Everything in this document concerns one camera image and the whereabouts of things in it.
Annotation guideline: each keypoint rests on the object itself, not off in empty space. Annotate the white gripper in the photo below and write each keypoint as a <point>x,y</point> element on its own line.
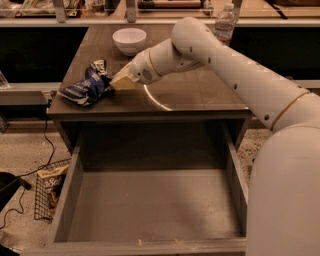
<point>140,69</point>

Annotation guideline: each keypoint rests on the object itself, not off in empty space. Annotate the blue chip bag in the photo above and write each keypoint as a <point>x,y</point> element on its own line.
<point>91,87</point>

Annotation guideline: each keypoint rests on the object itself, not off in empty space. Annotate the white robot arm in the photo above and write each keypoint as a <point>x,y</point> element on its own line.
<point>283,214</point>

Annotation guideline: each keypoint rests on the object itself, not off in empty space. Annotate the grey cabinet with glossy top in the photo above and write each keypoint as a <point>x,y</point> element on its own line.
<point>182,114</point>

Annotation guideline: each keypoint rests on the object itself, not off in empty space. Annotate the open grey top drawer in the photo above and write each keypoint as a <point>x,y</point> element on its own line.
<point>151,190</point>

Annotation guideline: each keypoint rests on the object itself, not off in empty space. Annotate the brown snack bag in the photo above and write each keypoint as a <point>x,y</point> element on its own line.
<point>53,181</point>

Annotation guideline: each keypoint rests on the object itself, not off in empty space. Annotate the white ceramic bowl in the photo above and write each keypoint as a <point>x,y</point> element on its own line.
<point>130,41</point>

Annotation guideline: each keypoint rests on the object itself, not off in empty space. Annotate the clear plastic water bottle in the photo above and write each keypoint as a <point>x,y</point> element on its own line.
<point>225,24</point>

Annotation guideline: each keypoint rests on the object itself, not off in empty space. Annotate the black object at left edge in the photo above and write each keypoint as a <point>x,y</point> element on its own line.
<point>9,184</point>

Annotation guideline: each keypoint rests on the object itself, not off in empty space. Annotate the black wire basket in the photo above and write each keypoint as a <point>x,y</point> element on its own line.
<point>41,210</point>

